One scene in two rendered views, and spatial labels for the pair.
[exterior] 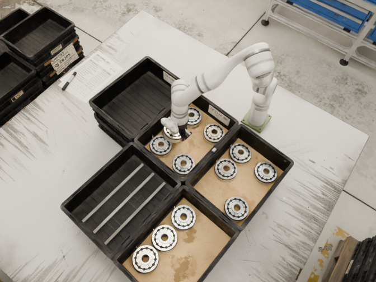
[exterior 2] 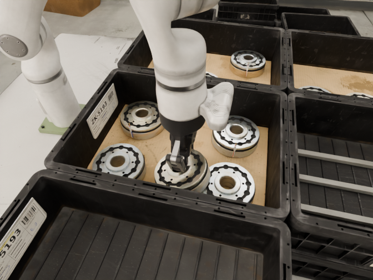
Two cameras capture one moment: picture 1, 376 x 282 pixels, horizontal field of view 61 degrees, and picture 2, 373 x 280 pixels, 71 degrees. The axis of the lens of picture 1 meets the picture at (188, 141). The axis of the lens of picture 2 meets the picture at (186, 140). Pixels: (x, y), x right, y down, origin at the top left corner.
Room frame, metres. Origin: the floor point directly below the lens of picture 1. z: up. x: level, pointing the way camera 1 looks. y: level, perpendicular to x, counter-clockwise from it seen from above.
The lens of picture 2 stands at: (0.84, 0.33, 1.28)
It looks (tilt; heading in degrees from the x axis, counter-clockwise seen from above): 48 degrees down; 247
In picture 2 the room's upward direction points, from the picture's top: straight up
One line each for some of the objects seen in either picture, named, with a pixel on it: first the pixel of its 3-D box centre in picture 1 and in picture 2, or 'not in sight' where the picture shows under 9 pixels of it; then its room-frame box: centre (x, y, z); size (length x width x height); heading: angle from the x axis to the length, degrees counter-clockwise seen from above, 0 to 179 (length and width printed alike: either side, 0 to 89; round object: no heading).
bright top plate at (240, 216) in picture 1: (236, 207); (247, 59); (0.40, -0.23, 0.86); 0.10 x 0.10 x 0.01
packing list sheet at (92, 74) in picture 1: (90, 74); not in sight; (1.16, 0.60, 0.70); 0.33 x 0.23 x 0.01; 149
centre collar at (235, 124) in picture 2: (183, 163); (236, 130); (0.58, 0.01, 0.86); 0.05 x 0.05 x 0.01
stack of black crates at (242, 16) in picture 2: not in sight; (242, 27); (-0.31, -1.30, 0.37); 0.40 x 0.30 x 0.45; 149
